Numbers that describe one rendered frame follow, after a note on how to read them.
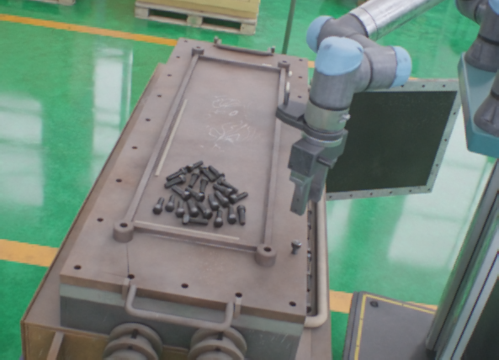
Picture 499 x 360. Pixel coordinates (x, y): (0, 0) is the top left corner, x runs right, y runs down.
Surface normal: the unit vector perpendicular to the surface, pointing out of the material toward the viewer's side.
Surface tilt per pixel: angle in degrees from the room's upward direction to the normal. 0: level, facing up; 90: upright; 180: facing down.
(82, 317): 90
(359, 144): 90
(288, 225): 0
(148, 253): 0
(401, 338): 0
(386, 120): 90
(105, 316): 90
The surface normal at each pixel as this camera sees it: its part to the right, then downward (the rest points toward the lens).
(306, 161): -0.57, 0.36
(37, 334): -0.09, 0.51
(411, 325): 0.14, -0.85
